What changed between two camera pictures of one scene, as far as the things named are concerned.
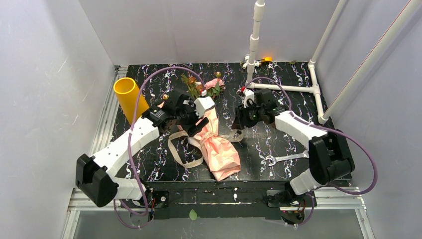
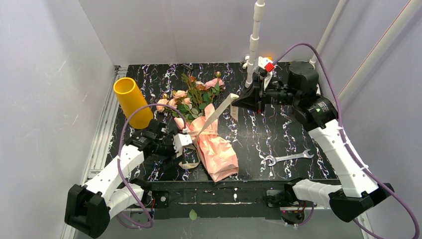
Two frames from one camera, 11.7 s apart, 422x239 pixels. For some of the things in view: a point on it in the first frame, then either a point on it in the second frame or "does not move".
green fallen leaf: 192,214 does not move
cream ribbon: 236,135 → 203,132
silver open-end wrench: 305,154 does not move
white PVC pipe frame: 253,61 does not move
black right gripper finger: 239,123 → 251,98
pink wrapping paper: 220,154 does not move
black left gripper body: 192,119 → 168,145
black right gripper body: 243,116 → 259,97
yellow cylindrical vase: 127,95 does not move
